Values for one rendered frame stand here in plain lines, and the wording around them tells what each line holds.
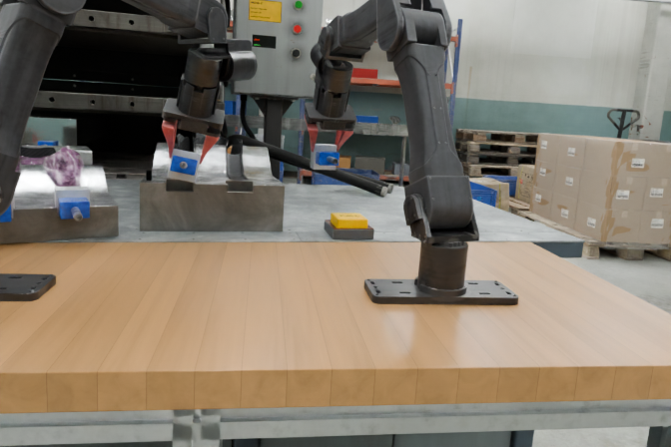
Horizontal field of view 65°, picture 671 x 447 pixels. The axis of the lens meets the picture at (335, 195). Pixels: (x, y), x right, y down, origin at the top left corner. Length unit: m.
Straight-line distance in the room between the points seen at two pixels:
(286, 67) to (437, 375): 1.46
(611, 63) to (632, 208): 4.43
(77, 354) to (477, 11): 7.76
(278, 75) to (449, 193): 1.24
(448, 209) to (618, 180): 3.88
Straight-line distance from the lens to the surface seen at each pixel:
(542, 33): 8.37
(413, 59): 0.76
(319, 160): 1.09
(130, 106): 1.80
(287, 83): 1.86
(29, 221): 0.96
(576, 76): 8.55
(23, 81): 0.74
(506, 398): 0.59
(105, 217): 0.97
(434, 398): 0.56
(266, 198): 1.00
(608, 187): 4.54
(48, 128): 1.84
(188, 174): 0.95
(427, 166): 0.70
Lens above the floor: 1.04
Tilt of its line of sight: 9 degrees down
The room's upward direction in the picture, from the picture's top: 4 degrees clockwise
